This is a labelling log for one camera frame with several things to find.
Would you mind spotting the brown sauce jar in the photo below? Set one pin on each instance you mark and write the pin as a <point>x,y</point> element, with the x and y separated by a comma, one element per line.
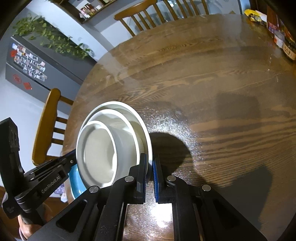
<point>290,49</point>

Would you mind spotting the large white bowl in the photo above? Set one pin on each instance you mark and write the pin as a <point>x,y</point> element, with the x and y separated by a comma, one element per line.
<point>141,129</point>

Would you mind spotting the medium white bowl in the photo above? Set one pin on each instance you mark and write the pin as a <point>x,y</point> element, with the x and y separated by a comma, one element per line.
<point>122,126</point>

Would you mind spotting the red fridge sticker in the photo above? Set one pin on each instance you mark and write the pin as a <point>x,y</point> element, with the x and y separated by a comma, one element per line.
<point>17,80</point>
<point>27,85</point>

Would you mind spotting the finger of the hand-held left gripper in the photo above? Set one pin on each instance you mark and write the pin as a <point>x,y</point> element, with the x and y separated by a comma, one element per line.
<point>68,157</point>

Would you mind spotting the person's left hand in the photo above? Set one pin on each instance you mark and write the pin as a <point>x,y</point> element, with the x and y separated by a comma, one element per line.
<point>30,230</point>

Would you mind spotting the blue oval plate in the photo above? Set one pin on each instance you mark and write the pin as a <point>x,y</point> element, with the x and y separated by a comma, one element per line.
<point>76,183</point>

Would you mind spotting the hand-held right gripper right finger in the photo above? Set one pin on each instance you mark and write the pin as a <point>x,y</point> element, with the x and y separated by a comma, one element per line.
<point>156,185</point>

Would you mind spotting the small white ramekin bowl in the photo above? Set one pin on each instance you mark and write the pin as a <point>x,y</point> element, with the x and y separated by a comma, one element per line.
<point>99,153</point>

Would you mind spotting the grey fridge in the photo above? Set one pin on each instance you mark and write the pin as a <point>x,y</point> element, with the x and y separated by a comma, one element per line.
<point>60,76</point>

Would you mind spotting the group of fridge photo magnets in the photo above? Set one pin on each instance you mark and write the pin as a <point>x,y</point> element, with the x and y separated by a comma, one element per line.
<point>30,63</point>

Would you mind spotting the wooden dining chair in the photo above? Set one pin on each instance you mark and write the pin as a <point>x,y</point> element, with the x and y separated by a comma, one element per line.
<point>46,120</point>
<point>138,16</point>
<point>185,7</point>

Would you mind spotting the trailing green plant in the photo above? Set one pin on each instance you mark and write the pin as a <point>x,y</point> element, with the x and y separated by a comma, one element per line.
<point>53,39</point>

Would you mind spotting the yellow snack packet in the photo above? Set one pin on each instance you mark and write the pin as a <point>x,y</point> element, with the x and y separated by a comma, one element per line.
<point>254,16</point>

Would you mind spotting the dark wooden wall shelf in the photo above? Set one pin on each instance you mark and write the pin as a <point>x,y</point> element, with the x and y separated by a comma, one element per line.
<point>74,11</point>

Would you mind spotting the small white label jar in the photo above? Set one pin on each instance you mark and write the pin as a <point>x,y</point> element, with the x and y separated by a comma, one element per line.
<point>278,39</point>

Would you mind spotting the row of shelf bottles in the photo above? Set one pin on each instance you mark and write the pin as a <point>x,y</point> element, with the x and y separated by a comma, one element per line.
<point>89,9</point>

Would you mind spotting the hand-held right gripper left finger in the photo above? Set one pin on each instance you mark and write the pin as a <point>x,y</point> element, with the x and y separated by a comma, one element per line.
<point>140,183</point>

